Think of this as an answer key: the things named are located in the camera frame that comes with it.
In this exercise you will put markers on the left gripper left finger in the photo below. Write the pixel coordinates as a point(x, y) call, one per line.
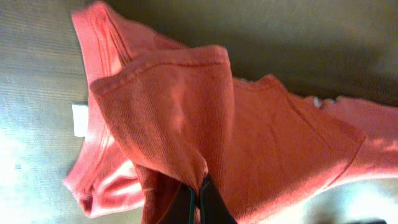
point(182, 208)

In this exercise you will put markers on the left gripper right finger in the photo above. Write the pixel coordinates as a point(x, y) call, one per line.
point(212, 207)

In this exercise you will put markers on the orange t-shirt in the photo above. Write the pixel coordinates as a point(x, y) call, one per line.
point(161, 114)

